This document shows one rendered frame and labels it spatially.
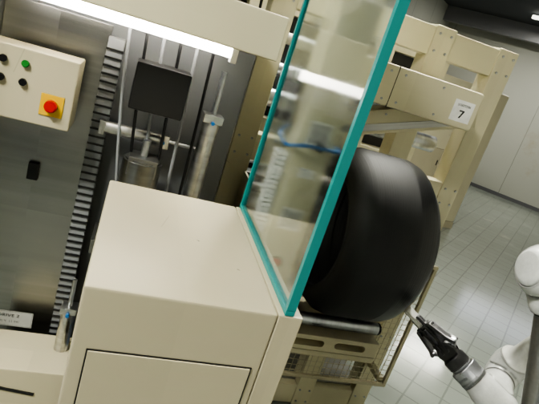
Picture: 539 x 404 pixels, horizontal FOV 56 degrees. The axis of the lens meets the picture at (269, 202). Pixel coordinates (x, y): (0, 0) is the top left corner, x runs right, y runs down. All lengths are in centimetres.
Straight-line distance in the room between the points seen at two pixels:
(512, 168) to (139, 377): 1216
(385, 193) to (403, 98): 49
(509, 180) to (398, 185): 1127
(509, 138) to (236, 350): 1206
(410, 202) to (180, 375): 93
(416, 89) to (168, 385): 139
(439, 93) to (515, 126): 1084
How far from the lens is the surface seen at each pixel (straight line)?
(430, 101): 200
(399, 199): 160
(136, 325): 94
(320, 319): 177
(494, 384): 179
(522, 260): 134
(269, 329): 97
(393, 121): 210
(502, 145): 1285
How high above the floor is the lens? 173
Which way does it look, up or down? 17 degrees down
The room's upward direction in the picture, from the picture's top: 18 degrees clockwise
